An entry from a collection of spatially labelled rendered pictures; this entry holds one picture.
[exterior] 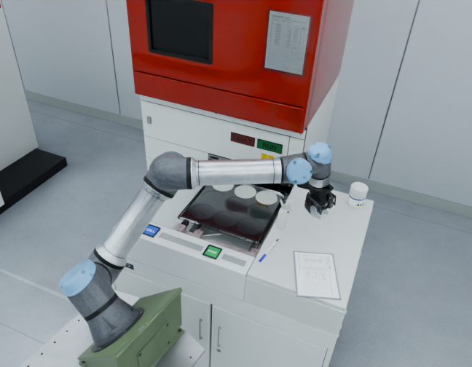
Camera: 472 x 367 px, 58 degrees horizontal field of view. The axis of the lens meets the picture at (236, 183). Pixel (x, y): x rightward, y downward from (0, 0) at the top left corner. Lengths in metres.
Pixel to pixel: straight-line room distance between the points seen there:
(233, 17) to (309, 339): 1.21
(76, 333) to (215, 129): 1.03
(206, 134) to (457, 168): 2.11
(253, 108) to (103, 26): 2.51
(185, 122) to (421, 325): 1.79
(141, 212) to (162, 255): 0.30
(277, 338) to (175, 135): 1.05
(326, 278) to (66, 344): 0.89
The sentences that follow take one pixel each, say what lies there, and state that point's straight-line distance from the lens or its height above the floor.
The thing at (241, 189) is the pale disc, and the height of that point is 0.90.
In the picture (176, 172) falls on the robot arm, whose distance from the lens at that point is 1.24.
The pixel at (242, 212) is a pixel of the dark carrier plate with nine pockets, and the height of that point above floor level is 0.90.
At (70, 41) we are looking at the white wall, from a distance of 4.43.
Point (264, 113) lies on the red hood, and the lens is 1.80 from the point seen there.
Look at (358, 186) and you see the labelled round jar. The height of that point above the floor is 1.06.
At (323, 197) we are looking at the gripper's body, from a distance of 1.51.
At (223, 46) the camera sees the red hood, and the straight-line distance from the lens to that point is 1.77.
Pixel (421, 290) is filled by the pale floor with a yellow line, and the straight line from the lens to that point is 3.03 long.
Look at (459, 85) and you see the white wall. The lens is 3.28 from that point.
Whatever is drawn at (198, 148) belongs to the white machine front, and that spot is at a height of 0.99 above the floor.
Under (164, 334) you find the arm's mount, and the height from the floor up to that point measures 0.92.
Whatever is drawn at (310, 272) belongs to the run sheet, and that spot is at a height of 0.97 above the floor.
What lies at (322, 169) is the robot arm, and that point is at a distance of 1.42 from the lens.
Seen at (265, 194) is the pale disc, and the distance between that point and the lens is 1.96.
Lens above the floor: 2.09
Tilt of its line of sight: 36 degrees down
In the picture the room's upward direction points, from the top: 3 degrees clockwise
